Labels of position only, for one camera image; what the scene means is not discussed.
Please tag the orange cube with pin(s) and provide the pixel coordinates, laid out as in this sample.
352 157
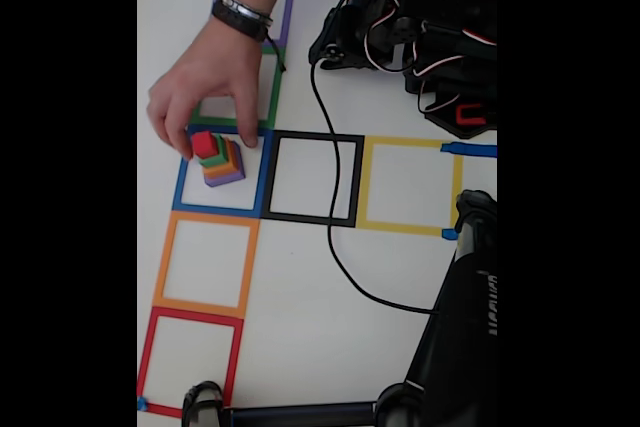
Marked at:
227 167

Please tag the black square frame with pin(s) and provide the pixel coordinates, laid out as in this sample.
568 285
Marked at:
267 177

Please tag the orange square frame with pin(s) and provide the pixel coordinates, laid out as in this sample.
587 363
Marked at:
162 267

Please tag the small red cube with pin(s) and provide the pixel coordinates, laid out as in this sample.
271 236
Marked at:
202 143

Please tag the red base clamp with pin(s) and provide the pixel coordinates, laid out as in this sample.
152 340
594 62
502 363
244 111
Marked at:
459 114

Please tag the yellow square frame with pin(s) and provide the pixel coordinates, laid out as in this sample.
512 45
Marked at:
365 187

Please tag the green cube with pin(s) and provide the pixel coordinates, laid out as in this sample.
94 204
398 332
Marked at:
220 157

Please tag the large purple cube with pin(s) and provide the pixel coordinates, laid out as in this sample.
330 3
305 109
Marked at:
230 179

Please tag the black camera tripod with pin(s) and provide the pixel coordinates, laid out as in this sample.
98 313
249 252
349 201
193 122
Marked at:
460 327

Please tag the person's right hand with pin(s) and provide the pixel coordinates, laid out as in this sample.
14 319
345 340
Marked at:
210 72

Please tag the blue square frame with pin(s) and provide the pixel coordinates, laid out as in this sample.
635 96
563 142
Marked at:
181 187

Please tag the green square frame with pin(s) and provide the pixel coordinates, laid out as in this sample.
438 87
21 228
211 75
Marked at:
274 97

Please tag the purple square frame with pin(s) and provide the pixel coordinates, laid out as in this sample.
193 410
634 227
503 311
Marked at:
286 22

